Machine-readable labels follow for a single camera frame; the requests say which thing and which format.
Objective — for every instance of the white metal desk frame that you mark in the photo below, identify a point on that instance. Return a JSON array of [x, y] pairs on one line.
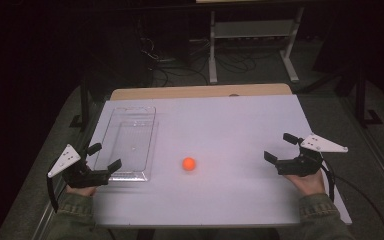
[[253, 33]]

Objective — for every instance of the wooden table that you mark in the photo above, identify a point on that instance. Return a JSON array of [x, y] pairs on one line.
[[200, 90]]

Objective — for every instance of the orange ball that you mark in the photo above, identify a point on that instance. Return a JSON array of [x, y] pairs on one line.
[[189, 164]]

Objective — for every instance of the black metal stand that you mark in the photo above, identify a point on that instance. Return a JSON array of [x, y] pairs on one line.
[[363, 106], [84, 103]]

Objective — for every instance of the person's right hand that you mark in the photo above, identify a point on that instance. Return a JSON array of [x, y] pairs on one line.
[[308, 184]]

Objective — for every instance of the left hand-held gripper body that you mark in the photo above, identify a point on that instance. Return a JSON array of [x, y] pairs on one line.
[[80, 175]]

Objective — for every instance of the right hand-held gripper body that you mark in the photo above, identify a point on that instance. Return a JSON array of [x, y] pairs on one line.
[[305, 160]]

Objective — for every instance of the person's left hand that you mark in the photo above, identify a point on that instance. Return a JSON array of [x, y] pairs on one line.
[[81, 190]]

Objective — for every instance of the clear plastic tray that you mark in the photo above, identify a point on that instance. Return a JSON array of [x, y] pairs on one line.
[[130, 143]]

